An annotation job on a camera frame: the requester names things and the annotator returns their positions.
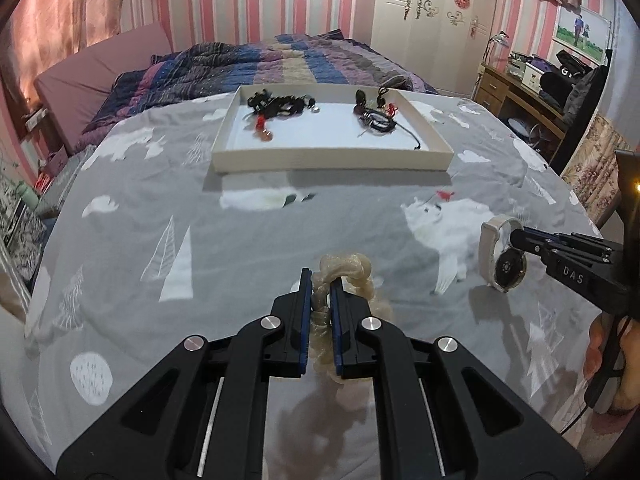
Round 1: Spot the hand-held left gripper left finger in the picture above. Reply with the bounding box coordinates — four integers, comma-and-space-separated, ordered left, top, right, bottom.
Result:
56, 267, 313, 480

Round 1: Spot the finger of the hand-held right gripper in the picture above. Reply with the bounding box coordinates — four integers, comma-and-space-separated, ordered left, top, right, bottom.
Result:
537, 247, 633, 307
509, 226, 623, 261

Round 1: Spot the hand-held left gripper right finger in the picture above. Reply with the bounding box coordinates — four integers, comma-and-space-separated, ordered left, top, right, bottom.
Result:
327, 280, 586, 480

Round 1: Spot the beige strap wristwatch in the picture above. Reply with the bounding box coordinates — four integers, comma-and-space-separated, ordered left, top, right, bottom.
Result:
479, 215, 528, 292

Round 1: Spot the beige spiral hair tie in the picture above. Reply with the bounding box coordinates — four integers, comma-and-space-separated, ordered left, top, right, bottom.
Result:
310, 252, 396, 386

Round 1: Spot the white shallow tray box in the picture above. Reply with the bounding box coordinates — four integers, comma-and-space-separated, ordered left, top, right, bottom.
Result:
211, 85, 455, 175

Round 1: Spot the orange gourd pendant red tassel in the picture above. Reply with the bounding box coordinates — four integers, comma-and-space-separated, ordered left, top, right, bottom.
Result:
251, 116, 276, 143

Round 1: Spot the black braided bracelet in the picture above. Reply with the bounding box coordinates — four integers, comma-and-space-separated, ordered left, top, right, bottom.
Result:
356, 109, 423, 152

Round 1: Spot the black scrunchie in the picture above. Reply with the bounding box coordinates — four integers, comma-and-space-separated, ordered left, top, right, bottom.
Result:
270, 94, 307, 117

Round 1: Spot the black hair claw clip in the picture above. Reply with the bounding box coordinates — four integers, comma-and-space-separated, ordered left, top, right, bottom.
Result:
247, 88, 273, 112

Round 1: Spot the person's right hand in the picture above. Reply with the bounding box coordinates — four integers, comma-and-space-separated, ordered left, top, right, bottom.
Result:
582, 312, 640, 413

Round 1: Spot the floral upholstered seat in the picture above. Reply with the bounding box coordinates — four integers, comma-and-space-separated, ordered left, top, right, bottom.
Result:
560, 115, 626, 221

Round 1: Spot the grey printed blanket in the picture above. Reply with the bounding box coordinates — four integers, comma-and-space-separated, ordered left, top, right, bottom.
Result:
25, 87, 626, 480

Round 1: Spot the small floor fan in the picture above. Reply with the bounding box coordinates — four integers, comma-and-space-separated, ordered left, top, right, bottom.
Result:
507, 117, 538, 141

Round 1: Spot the black chair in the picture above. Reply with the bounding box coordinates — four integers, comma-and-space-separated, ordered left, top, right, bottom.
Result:
547, 62, 611, 171

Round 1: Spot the wooden desk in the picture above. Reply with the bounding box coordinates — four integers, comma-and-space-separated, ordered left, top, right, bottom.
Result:
472, 62, 571, 141

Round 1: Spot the desk lamp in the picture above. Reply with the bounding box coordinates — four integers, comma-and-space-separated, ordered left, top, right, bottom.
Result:
482, 30, 511, 68

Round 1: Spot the cream wardrobe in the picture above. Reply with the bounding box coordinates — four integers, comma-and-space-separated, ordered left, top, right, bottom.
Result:
372, 0, 501, 101

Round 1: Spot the striped purple blue quilt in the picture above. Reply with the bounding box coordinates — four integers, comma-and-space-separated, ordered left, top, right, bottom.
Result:
80, 30, 441, 148

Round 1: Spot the green quilted storage bag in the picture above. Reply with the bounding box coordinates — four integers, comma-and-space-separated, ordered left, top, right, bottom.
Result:
37, 145, 98, 211

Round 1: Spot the black white floral box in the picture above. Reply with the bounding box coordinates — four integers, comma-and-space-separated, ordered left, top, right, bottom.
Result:
0, 180, 46, 261

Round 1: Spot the purple mattress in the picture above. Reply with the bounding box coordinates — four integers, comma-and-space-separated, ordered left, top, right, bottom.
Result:
32, 22, 173, 153

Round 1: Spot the pink curtain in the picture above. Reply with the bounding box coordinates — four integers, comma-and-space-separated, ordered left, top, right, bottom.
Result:
15, 0, 126, 111

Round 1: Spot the framed wall picture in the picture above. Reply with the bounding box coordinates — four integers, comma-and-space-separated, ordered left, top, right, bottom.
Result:
552, 5, 612, 66

